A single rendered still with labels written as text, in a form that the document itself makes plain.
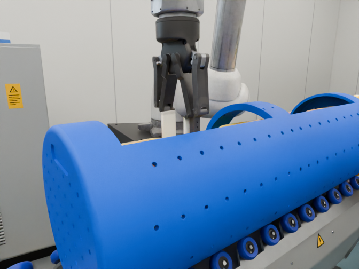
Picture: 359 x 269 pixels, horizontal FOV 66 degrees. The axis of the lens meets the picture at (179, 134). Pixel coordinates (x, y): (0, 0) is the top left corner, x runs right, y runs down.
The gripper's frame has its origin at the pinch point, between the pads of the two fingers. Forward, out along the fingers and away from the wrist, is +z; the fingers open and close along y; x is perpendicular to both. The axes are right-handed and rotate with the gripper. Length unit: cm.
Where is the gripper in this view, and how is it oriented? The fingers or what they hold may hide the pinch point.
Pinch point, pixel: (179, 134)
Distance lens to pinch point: 51.5
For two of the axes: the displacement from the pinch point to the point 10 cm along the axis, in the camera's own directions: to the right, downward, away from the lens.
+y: 6.1, 1.8, -7.7
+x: 8.0, -1.6, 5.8
